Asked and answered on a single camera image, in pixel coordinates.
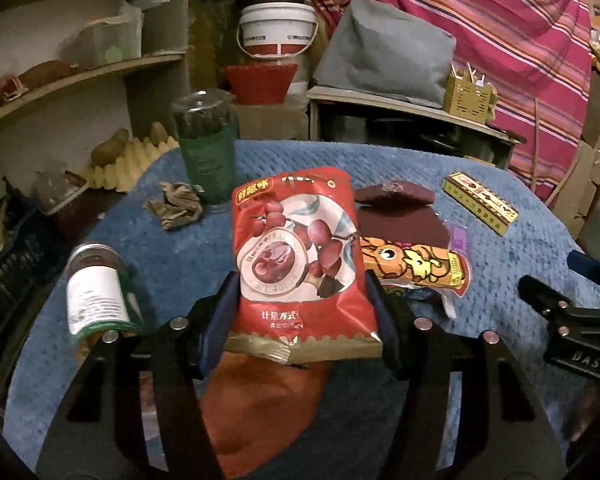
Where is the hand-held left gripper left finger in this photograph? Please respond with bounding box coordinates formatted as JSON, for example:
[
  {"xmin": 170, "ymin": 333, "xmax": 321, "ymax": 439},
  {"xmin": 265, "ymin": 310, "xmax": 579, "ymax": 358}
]
[{"xmin": 35, "ymin": 271, "xmax": 241, "ymax": 480}]

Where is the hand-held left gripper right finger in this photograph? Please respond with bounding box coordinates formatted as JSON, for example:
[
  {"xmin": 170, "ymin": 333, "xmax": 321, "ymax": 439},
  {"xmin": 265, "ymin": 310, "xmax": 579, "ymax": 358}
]
[{"xmin": 362, "ymin": 270, "xmax": 568, "ymax": 480}]

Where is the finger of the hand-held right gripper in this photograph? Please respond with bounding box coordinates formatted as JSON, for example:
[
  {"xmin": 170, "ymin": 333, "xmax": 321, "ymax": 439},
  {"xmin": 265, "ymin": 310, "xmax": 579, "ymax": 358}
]
[
  {"xmin": 517, "ymin": 275, "xmax": 600, "ymax": 320},
  {"xmin": 567, "ymin": 250, "xmax": 600, "ymax": 293}
]

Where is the red snack bag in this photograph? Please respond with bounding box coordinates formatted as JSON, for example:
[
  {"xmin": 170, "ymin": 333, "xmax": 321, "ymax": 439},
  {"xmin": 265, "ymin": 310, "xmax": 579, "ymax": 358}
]
[{"xmin": 227, "ymin": 167, "xmax": 385, "ymax": 366}]

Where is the yellow cartoon snack packet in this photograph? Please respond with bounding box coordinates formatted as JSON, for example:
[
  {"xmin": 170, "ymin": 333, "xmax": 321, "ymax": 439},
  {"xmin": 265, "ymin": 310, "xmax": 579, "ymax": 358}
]
[{"xmin": 357, "ymin": 235, "xmax": 473, "ymax": 321}]

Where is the orange plastic bag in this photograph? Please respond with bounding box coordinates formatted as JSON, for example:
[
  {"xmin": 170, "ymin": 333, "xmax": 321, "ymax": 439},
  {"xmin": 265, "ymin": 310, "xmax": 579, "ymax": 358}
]
[{"xmin": 200, "ymin": 357, "xmax": 333, "ymax": 471}]

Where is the stack of folded cardboard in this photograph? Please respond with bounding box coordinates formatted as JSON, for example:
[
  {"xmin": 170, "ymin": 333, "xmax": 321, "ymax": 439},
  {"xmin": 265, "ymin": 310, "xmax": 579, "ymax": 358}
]
[{"xmin": 555, "ymin": 120, "xmax": 600, "ymax": 241}]

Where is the purple plastic package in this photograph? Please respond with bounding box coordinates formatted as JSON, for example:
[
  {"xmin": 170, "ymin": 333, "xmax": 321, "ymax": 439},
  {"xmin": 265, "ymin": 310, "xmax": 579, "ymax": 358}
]
[{"xmin": 442, "ymin": 220, "xmax": 468, "ymax": 256}]

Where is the yellow patterned box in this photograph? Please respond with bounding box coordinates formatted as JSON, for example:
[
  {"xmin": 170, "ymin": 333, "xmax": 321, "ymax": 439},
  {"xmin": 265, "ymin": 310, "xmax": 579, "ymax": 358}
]
[{"xmin": 442, "ymin": 171, "xmax": 520, "ymax": 236}]

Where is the dark red pouch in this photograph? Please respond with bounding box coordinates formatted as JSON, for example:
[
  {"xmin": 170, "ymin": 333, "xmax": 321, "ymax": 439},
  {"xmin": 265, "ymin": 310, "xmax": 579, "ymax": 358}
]
[{"xmin": 354, "ymin": 179, "xmax": 453, "ymax": 251}]

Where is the clear jar with white label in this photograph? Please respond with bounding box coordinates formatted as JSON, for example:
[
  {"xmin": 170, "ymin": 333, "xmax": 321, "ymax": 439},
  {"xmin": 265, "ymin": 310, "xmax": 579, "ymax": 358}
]
[{"xmin": 66, "ymin": 243, "xmax": 143, "ymax": 346}]

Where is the crumpled brown paper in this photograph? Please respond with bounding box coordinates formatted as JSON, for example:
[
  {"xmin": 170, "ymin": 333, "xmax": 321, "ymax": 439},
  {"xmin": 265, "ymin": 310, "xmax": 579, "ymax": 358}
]
[{"xmin": 144, "ymin": 181, "xmax": 204, "ymax": 230}]

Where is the wooden stick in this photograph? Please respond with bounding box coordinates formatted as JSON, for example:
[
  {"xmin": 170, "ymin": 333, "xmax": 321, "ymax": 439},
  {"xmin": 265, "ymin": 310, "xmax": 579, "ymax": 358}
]
[{"xmin": 530, "ymin": 97, "xmax": 541, "ymax": 186}]

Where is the clear bottle with green label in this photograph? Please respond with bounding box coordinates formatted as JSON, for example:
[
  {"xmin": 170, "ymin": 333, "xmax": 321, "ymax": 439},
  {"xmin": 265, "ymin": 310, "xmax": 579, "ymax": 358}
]
[{"xmin": 170, "ymin": 89, "xmax": 239, "ymax": 213}]

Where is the yellow egg tray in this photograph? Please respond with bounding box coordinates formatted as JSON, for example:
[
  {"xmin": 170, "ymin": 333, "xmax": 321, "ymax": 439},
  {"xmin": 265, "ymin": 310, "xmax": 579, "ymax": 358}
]
[{"xmin": 82, "ymin": 137, "xmax": 181, "ymax": 193}]

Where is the small red plastic basket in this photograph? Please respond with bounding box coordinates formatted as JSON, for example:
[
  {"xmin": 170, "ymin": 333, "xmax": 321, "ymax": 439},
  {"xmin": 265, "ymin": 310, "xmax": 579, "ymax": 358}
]
[{"xmin": 32, "ymin": 160, "xmax": 98, "ymax": 233}]

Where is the yellow slotted holder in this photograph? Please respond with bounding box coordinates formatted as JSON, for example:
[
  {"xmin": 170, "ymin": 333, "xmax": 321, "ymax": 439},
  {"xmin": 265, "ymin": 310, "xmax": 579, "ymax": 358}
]
[{"xmin": 442, "ymin": 75, "xmax": 496, "ymax": 125}]

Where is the dark blue plastic crate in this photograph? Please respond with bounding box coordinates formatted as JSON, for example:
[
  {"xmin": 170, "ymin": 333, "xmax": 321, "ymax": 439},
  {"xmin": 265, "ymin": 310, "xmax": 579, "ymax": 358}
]
[{"xmin": 0, "ymin": 200, "xmax": 46, "ymax": 351}]

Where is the plain cardboard box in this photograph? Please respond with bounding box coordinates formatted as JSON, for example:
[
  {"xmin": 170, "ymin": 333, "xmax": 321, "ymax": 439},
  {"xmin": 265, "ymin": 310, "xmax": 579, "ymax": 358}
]
[{"xmin": 230, "ymin": 102, "xmax": 311, "ymax": 141}]

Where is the low wooden table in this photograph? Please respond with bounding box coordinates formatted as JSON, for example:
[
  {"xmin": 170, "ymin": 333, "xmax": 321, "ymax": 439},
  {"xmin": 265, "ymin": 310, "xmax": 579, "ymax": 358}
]
[{"xmin": 307, "ymin": 85, "xmax": 518, "ymax": 168}]

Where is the red woven basket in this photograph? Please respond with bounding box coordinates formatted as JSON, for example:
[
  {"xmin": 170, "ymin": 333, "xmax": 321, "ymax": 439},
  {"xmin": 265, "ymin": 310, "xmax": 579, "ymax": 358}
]
[{"xmin": 223, "ymin": 62, "xmax": 299, "ymax": 106}]

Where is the pink striped cloth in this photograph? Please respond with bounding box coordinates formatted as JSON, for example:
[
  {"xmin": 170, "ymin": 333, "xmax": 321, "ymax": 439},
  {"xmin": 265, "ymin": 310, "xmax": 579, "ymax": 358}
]
[{"xmin": 297, "ymin": 0, "xmax": 593, "ymax": 191}]

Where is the grey cushion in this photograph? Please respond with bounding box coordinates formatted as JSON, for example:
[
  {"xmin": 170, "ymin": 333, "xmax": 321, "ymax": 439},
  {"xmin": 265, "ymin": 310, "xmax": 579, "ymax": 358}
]
[{"xmin": 312, "ymin": 0, "xmax": 457, "ymax": 108}]

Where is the wooden shelf unit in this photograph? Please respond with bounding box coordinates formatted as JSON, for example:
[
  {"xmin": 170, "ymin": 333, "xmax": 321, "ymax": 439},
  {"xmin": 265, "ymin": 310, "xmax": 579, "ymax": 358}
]
[{"xmin": 0, "ymin": 0, "xmax": 191, "ymax": 161}]

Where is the yellow oil bottle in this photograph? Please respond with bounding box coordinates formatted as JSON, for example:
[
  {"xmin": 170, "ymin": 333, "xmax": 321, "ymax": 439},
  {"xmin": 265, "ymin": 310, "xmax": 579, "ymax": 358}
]
[{"xmin": 190, "ymin": 0, "xmax": 231, "ymax": 96}]

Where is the sweet potato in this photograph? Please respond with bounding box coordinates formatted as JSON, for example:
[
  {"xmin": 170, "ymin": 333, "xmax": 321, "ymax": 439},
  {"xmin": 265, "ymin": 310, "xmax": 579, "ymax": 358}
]
[{"xmin": 17, "ymin": 60, "xmax": 78, "ymax": 88}]

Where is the clear plastic container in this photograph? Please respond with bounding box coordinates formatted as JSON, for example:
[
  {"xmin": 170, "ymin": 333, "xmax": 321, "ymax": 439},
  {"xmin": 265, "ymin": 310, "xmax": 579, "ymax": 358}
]
[{"xmin": 75, "ymin": 10, "xmax": 143, "ymax": 68}]

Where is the white plastic bucket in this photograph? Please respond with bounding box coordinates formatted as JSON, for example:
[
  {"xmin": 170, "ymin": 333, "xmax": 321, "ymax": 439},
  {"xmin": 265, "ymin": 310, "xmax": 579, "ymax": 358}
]
[{"xmin": 237, "ymin": 2, "xmax": 318, "ymax": 96}]

